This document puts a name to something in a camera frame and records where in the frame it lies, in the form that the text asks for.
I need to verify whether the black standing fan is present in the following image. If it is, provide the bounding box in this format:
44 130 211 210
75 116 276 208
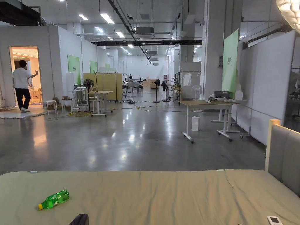
161 81 171 102
83 78 95 113
153 78 161 103

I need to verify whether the white box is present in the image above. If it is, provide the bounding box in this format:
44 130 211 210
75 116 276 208
191 116 201 132

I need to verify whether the clothes rack with white shirt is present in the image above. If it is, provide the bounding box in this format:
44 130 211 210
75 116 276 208
179 70 202 101

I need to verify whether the white standing fan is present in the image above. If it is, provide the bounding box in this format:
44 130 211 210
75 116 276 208
191 85 202 101

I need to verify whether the small wooden-top table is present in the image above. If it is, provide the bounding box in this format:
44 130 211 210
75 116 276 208
88 90 115 117

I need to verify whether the wooden-top table with white legs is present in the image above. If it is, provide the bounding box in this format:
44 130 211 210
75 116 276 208
178 90 242 144

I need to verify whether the black clothes rack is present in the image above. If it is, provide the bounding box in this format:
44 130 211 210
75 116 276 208
95 71 119 104

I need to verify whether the white folding table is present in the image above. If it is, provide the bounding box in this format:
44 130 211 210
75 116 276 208
67 84 88 111

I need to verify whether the white round stool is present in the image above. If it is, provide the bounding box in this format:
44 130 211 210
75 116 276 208
61 99 73 113
45 100 58 115

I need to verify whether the bed with beige sheet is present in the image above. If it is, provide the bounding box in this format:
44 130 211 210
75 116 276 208
0 169 300 225

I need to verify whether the green and white banner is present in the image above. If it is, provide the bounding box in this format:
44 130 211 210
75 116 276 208
222 28 240 99

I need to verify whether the green plastic bottle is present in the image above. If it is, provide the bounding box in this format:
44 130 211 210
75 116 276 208
38 189 70 210

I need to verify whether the grey padded headboard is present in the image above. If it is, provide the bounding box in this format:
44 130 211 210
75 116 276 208
265 119 300 198

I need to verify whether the small white remote control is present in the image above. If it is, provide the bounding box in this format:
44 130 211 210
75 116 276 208
267 215 282 225

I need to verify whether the white pendant lamp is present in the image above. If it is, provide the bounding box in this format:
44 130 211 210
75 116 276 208
275 0 300 30

